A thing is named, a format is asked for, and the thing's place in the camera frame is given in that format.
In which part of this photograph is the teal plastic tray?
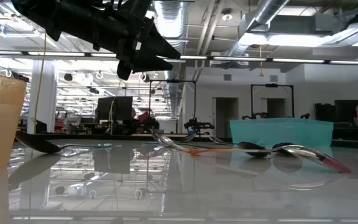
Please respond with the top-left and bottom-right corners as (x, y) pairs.
(229, 117), (334, 150)

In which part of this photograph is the yellow hanging cable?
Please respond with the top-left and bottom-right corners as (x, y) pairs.
(33, 34), (48, 133)

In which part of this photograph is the white pillar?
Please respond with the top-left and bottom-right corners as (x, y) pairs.
(26, 60), (59, 133)

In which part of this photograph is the black monitor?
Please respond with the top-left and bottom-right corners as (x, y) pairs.
(95, 96), (134, 121)

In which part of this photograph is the red object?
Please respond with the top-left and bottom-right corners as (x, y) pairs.
(132, 108), (152, 125)

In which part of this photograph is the silver spoon orange handle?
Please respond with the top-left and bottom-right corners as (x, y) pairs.
(158, 134), (204, 156)
(188, 144), (352, 174)

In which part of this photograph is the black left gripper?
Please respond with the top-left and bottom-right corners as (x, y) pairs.
(91, 0), (181, 81)

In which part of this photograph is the round ceiling fixture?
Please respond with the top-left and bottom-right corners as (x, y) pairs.
(221, 8), (234, 22)

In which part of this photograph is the black cabinet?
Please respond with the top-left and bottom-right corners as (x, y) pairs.
(314, 102), (337, 123)
(334, 99), (358, 124)

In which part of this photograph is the black stand frame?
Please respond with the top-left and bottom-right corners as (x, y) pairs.
(250, 83), (295, 118)
(149, 79), (198, 135)

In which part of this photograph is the black aluminium table frame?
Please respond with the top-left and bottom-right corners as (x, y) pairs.
(14, 133), (229, 141)

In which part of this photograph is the silver spiral duct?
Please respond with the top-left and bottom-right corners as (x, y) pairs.
(228, 0), (291, 58)
(154, 0), (195, 121)

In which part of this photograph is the long LED light bar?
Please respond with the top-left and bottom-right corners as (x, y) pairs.
(0, 49), (358, 66)

